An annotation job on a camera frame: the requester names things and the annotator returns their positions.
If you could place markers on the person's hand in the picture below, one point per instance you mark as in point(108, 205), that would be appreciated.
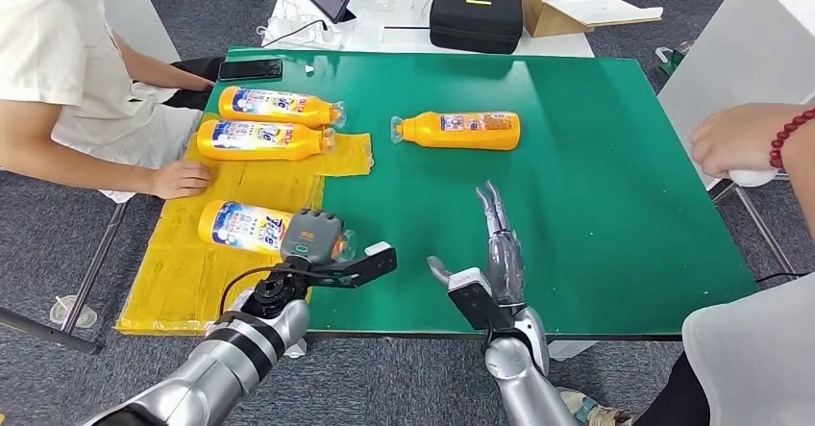
point(732, 139)

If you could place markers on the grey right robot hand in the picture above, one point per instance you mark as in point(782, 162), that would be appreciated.
point(506, 270)

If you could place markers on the person's left hand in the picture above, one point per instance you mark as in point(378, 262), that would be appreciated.
point(202, 83)

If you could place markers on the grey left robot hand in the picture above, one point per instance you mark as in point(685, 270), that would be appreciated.
point(312, 238)

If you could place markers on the person's right hand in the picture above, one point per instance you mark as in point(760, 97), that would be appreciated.
point(178, 180)

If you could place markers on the orange bottle clear cap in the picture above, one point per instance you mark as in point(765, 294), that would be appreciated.
point(280, 115)
point(242, 229)
point(254, 148)
point(458, 136)

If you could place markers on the person's right forearm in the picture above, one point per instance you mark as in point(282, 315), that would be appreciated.
point(70, 155)

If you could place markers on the person's forearm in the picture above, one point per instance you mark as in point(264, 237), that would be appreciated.
point(802, 175)

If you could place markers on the person's left forearm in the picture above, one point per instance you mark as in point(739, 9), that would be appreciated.
point(156, 66)

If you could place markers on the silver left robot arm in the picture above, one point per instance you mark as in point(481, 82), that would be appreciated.
point(223, 366)

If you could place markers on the black smartphone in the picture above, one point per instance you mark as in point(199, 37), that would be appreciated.
point(249, 69)

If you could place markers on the white desk metal legs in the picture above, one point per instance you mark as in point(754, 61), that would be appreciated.
point(732, 60)

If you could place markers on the green white floor object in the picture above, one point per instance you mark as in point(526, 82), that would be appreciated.
point(672, 60)

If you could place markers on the yellow taped cardboard mat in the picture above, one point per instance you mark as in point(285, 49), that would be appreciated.
point(185, 283)

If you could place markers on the white table leg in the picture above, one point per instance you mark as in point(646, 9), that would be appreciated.
point(295, 348)
point(573, 350)

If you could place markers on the person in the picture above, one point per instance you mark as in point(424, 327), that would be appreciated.
point(751, 359)
point(57, 73)

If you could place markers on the clear plastic cup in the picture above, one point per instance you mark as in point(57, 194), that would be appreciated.
point(73, 313)

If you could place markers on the white flat board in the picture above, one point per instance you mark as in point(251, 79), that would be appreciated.
point(593, 6)

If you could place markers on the clear plastic cap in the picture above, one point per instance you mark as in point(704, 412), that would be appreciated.
point(382, 1)

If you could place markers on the thin black stick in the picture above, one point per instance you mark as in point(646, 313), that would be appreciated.
point(407, 27)

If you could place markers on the brown cardboard box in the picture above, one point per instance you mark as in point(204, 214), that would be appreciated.
point(542, 17)

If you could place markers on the black zipper case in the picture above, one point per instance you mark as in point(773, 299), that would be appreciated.
point(475, 22)

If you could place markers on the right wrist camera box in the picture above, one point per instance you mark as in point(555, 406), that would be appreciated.
point(477, 302)

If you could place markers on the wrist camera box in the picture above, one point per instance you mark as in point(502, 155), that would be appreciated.
point(356, 270)
point(477, 302)

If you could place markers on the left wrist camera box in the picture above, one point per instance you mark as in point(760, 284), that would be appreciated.
point(356, 270)

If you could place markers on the metal tube frame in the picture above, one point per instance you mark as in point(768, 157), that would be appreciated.
point(95, 264)

